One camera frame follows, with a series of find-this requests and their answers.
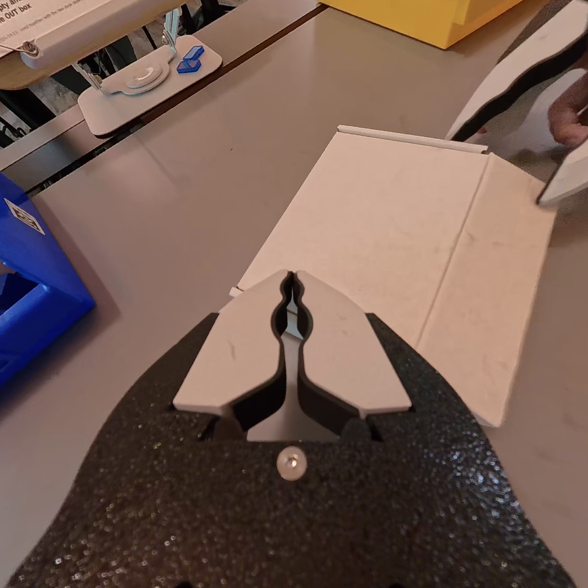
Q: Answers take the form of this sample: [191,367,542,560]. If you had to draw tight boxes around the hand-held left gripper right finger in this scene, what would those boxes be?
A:
[295,270,413,435]

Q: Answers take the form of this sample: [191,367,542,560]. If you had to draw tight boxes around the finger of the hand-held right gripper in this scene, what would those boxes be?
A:
[446,8,588,143]
[537,139,588,206]

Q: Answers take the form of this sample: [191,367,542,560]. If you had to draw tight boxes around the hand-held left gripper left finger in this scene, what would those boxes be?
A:
[173,270,295,431]

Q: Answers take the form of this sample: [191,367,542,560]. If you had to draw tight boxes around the white cardboard box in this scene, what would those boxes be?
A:
[230,125,559,428]

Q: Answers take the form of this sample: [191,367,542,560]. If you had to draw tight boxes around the blue plastic bin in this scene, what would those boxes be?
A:
[0,172,96,389]

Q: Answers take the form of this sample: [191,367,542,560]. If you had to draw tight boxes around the person's right hand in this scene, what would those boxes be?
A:
[549,69,588,148]

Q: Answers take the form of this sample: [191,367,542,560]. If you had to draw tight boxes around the yellow plastic bin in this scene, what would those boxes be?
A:
[317,0,524,50]

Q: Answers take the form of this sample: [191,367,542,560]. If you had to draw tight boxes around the white clipboard stand base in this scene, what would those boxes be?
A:
[77,9,223,137]

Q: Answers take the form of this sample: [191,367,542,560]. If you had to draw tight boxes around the instruction sheet on clipboard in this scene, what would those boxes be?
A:
[0,0,194,90]

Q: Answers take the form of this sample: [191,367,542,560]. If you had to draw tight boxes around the printed instruction sheet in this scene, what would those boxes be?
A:
[0,0,154,58]

